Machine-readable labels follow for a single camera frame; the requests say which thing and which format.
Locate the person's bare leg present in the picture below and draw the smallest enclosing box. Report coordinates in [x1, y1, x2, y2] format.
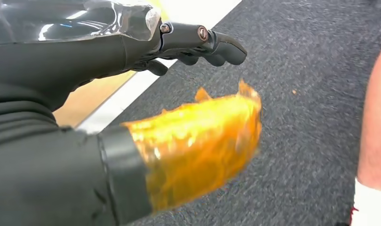
[356, 36, 381, 193]

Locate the yellow tape wrap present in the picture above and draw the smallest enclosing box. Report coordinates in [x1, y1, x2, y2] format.
[122, 79, 263, 213]

